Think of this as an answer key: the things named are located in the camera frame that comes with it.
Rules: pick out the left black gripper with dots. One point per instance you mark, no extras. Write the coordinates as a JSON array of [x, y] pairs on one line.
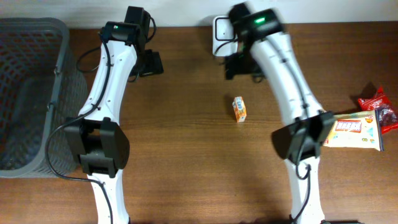
[[152, 64]]

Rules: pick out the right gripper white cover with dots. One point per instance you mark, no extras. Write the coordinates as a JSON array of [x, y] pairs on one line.
[[237, 63]]

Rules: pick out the small orange packet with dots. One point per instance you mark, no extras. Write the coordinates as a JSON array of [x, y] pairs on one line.
[[239, 109]]

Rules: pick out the beige wet wipes pack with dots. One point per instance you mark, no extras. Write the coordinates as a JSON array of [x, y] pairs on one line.
[[356, 130]]

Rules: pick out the red snack bag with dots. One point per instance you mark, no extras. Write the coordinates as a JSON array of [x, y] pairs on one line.
[[386, 112]]

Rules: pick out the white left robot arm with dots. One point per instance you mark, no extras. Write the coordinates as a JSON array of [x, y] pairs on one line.
[[95, 138]]

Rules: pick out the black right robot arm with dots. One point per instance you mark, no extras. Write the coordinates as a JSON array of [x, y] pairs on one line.
[[305, 123]]

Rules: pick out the white barcode scanner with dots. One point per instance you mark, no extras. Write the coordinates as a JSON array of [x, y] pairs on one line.
[[222, 37]]

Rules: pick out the grey plastic mesh basket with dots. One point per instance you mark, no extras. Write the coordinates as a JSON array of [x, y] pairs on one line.
[[40, 88]]

